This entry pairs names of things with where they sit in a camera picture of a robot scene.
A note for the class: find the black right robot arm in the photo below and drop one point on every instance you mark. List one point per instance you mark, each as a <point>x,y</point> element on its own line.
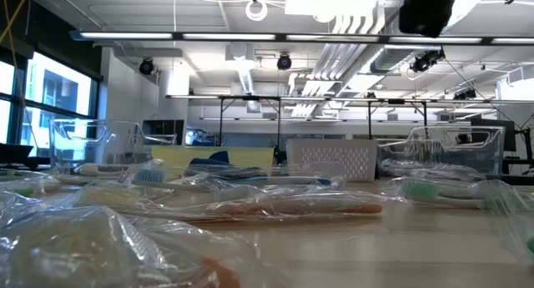
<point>425,10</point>

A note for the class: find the yellow plastic bin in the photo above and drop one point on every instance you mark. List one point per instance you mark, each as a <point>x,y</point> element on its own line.
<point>258,156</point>

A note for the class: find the blue cloth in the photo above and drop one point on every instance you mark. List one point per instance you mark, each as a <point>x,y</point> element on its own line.
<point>217,158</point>

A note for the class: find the white perforated plastic basket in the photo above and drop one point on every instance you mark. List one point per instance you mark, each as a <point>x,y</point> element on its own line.
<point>334,158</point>

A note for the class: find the orange toothbrush in clear wrapper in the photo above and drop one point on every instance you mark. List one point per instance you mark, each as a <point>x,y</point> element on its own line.
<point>62,254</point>
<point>313,206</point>
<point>221,275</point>

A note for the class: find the black monitor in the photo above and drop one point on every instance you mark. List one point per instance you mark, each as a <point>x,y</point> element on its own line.
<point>509,133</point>
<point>162,131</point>

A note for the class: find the black bar with light strips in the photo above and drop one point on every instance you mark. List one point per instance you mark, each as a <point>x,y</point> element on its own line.
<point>229,36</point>

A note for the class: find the blue toothbrush in clear wrapper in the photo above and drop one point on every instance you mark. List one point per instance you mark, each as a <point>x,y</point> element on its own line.
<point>150,175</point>

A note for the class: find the white ceiling light panel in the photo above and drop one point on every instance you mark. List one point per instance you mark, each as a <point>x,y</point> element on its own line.
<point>334,4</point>

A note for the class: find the clear plastic bin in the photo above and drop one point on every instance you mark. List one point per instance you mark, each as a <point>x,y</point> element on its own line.
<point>83,142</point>
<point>480,154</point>

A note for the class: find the window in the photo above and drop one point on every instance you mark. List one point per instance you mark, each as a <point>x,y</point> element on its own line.
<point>58,92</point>

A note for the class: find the black background rig frame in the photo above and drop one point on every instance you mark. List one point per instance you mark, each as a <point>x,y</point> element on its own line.
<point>278,117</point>

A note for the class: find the white ceiling duct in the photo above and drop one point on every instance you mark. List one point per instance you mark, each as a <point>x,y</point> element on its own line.
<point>244,71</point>

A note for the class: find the black ceiling camera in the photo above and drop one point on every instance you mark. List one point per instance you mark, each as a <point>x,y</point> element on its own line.
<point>425,62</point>
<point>284,62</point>
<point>146,66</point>

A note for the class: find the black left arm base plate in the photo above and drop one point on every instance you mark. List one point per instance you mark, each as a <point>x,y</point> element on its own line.
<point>16,154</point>

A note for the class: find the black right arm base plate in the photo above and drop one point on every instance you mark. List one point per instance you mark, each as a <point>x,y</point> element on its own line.
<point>519,177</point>

